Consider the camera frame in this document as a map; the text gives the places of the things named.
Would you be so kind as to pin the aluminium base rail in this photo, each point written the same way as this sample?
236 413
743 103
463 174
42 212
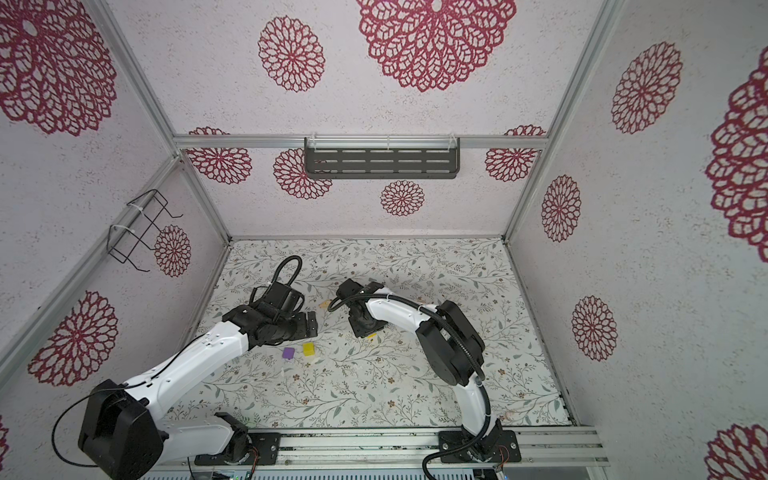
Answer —
390 448

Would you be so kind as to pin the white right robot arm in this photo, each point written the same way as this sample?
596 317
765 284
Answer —
451 345

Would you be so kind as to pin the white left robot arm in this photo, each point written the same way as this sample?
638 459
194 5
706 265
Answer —
124 431

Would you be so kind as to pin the dark grey wall shelf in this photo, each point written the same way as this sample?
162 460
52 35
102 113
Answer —
324 160

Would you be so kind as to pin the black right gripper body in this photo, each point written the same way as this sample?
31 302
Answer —
359 329

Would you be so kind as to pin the black wire wall basket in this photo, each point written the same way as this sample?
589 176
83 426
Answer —
124 239

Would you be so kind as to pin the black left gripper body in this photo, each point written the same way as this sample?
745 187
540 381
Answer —
295 327

